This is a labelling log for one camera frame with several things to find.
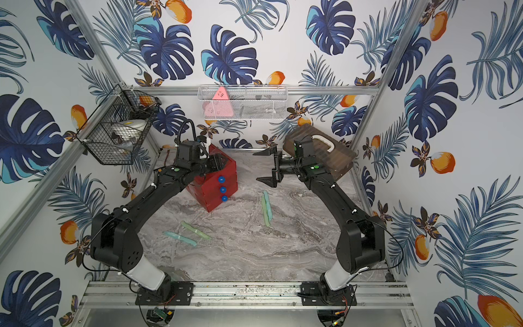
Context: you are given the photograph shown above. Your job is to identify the black wire basket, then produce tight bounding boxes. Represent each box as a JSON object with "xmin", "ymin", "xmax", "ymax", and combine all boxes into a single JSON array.
[{"xmin": 76, "ymin": 84, "xmax": 162, "ymax": 166}]

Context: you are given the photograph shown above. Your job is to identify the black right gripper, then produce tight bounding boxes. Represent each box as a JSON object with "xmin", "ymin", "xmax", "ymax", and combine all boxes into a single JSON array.
[{"xmin": 253, "ymin": 146, "xmax": 302, "ymax": 187}]

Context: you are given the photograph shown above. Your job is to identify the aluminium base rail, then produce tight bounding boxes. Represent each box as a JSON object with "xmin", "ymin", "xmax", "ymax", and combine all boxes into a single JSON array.
[{"xmin": 79, "ymin": 280, "xmax": 413, "ymax": 310}]

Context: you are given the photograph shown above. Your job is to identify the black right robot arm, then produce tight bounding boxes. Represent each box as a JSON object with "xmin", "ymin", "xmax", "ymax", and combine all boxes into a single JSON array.
[{"xmin": 254, "ymin": 136, "xmax": 386, "ymax": 292}]

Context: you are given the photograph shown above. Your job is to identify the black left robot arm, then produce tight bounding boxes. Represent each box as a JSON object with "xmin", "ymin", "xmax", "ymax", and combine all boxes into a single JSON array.
[{"xmin": 89, "ymin": 140, "xmax": 228, "ymax": 301}]

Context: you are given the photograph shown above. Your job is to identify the clear wall shelf tray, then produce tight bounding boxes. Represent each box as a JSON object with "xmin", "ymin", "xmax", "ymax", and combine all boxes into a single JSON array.
[{"xmin": 197, "ymin": 84, "xmax": 289, "ymax": 120}]

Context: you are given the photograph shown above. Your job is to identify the pink triangle item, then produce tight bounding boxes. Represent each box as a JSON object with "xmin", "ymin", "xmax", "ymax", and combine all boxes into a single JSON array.
[{"xmin": 203, "ymin": 87, "xmax": 234, "ymax": 119}]

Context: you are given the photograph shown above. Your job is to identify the white storage box brown lid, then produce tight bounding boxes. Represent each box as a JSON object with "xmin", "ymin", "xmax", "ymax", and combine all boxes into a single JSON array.
[{"xmin": 283, "ymin": 125, "xmax": 356, "ymax": 181}]

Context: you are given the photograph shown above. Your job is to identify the red drawer cabinet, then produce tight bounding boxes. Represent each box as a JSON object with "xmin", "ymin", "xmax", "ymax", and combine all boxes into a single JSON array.
[{"xmin": 187, "ymin": 144, "xmax": 238, "ymax": 213}]

